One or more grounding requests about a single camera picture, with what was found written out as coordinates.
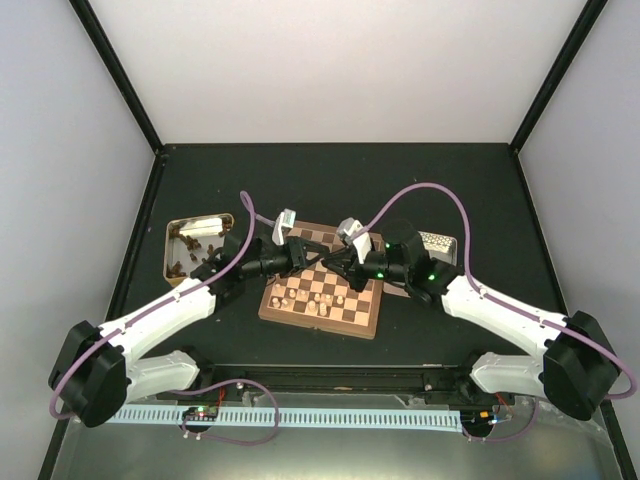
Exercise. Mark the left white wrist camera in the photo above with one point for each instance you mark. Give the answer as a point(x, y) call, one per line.
point(283, 224)

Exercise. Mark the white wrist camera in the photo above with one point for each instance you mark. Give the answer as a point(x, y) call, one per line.
point(353, 233)
point(283, 224)

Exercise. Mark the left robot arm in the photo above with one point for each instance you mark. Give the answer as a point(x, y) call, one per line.
point(101, 368)

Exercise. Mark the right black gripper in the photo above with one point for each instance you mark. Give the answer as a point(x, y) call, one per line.
point(347, 260)

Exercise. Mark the second left white arm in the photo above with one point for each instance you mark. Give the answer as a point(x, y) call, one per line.
point(211, 286)

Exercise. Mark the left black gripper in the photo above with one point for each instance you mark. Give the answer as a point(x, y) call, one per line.
point(297, 258)

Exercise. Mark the second right white arm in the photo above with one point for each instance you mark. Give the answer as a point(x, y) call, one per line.
point(432, 282)

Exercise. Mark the gold tin with dark pieces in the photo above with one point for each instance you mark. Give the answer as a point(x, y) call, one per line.
point(190, 241)

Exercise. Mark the light blue cable duct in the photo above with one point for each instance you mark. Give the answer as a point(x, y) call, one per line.
point(314, 418)

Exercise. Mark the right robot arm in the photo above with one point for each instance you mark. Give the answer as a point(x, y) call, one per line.
point(566, 360)

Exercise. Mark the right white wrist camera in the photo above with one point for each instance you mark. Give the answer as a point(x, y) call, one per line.
point(353, 233)

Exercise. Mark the wooden chess board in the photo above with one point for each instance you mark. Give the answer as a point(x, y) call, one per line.
point(358, 317)

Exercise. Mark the pink tin with light pieces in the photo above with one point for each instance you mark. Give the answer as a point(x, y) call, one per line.
point(441, 247)

